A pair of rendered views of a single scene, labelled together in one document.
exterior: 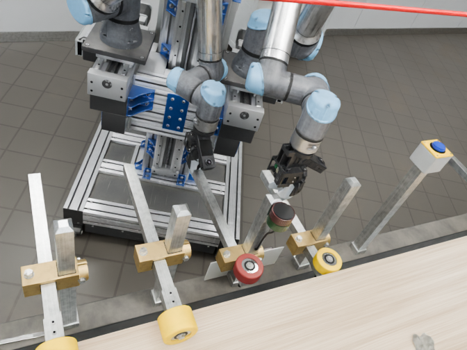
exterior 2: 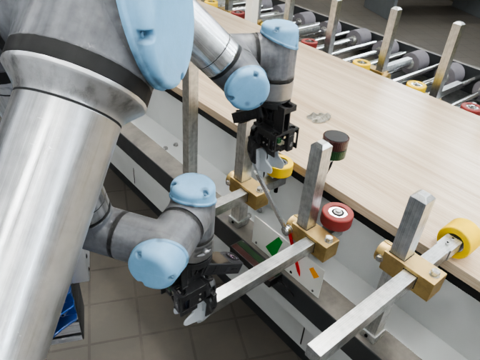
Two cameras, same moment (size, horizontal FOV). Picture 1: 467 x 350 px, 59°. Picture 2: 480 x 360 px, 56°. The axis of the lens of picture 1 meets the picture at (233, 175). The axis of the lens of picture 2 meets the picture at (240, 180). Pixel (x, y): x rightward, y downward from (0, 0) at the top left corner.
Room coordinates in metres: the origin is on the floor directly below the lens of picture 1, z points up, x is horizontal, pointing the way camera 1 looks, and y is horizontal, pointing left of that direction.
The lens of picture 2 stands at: (1.02, 0.73, 1.61)
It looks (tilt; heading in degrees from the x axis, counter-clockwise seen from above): 35 degrees down; 264
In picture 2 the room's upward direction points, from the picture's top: 5 degrees clockwise
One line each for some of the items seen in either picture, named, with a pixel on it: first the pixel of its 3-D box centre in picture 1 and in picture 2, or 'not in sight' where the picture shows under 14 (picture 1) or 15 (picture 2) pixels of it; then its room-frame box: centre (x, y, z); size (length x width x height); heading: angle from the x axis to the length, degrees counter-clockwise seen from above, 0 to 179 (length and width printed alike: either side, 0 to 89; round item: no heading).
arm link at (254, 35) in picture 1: (265, 30); not in sight; (1.44, 0.07, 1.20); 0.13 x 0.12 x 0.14; 99
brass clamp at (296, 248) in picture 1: (308, 241); (246, 188); (0.88, -0.30, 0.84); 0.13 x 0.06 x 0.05; 127
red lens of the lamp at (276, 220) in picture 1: (282, 214); (335, 140); (0.71, -0.15, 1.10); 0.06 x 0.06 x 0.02
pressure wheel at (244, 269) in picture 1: (244, 275); (333, 227); (0.67, -0.13, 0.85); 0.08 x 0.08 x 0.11
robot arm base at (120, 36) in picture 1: (121, 26); not in sight; (1.34, 0.56, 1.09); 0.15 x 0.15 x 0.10
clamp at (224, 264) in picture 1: (240, 256); (311, 236); (0.73, -0.10, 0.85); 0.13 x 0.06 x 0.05; 127
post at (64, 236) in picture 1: (67, 284); not in sight; (0.45, 0.28, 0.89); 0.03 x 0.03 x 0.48; 37
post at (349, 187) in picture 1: (320, 230); (243, 171); (0.90, -0.32, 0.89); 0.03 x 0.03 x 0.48; 37
